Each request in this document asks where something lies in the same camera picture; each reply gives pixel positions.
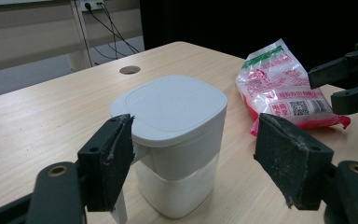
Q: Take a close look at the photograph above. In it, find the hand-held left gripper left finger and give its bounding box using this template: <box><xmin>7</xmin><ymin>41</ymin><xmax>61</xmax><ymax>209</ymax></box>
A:
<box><xmin>77</xmin><ymin>113</ymin><xmax>136</xmax><ymax>213</ymax></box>

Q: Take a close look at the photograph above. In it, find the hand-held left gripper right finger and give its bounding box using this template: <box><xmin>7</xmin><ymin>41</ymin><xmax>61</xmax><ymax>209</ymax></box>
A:
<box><xmin>254</xmin><ymin>112</ymin><xmax>335</xmax><ymax>210</ymax></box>

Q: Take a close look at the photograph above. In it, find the red and white plastic bag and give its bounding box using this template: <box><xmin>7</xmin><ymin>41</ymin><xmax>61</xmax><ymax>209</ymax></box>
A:
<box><xmin>235</xmin><ymin>38</ymin><xmax>352</xmax><ymax>137</ymax></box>

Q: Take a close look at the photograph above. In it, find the round grey table grommet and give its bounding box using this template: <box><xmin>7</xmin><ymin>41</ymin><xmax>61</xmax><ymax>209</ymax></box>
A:
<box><xmin>118</xmin><ymin>64</ymin><xmax>142</xmax><ymax>76</ymax></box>

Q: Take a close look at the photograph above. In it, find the black curtain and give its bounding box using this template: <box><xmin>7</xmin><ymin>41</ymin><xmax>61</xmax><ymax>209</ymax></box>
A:
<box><xmin>139</xmin><ymin>0</ymin><xmax>358</xmax><ymax>74</ymax></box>

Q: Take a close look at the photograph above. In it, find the light wooden desk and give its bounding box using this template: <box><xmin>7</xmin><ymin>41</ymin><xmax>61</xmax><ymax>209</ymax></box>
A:
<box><xmin>0</xmin><ymin>0</ymin><xmax>144</xmax><ymax>75</ymax></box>

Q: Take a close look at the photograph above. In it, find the white power strip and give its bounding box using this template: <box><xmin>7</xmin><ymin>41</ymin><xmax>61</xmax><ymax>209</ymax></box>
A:
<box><xmin>79</xmin><ymin>0</ymin><xmax>105</xmax><ymax>12</ymax></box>

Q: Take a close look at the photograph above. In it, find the black hanging cable bundle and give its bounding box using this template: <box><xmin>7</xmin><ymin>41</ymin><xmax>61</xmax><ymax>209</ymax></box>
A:
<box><xmin>83</xmin><ymin>3</ymin><xmax>140</xmax><ymax>61</ymax></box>

